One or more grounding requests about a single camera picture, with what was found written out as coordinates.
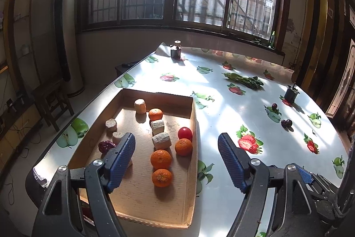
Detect orange mandarin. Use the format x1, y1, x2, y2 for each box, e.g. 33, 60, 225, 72
150, 150, 172, 170
174, 138, 193, 156
152, 168, 173, 188

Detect pale sugarcane chunk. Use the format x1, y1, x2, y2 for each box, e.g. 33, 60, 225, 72
152, 132, 172, 150

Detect beige sugarcane chunk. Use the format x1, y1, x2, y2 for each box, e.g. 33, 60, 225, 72
150, 119, 165, 136

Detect dark plum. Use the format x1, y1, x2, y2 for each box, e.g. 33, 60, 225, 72
271, 103, 277, 111
286, 119, 292, 127

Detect round sugarcane piece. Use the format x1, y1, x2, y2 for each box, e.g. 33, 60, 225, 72
112, 131, 124, 145
105, 118, 117, 132

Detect round sugarcane piece left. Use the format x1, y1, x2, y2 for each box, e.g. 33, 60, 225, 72
105, 118, 117, 132

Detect brown cardboard tray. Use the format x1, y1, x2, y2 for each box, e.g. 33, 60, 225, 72
69, 89, 198, 229

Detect orange mandarin beside tomato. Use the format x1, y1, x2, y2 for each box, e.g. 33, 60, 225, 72
174, 138, 193, 156

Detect tan sugarcane piece far corner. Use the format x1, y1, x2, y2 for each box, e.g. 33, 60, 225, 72
134, 99, 147, 114

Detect orange mandarin tray back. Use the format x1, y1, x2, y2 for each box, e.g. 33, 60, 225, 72
149, 108, 163, 121

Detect red cherry tomato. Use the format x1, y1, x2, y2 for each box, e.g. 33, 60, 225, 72
177, 127, 193, 141

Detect fruit print tablecloth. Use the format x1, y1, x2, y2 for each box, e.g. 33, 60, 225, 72
32, 42, 349, 237

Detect dark plum on apple print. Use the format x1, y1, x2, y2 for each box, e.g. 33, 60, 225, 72
271, 103, 277, 111

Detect green leafy vegetables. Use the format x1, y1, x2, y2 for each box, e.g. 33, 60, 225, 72
223, 73, 264, 90

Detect small black plant pot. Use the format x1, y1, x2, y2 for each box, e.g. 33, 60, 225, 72
284, 84, 299, 104

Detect wooden stool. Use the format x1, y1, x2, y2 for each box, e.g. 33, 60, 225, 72
32, 76, 74, 132

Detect wooden door with glass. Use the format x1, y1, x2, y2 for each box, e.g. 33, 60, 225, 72
326, 5, 354, 118

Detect green bottle on sill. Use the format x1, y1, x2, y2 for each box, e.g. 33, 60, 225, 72
269, 31, 276, 49

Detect small dark glass bottle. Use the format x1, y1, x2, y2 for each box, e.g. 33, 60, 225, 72
170, 40, 181, 60

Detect white standing air conditioner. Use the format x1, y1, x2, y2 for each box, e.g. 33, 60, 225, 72
52, 0, 84, 96

